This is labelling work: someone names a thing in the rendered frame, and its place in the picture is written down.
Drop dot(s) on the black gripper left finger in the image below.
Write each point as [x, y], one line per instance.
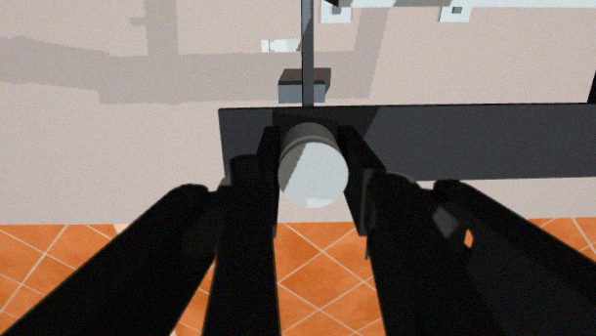
[140, 285]

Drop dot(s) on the grey metal cylinder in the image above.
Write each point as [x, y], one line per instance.
[312, 171]

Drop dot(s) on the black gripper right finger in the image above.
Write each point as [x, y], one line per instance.
[430, 283]

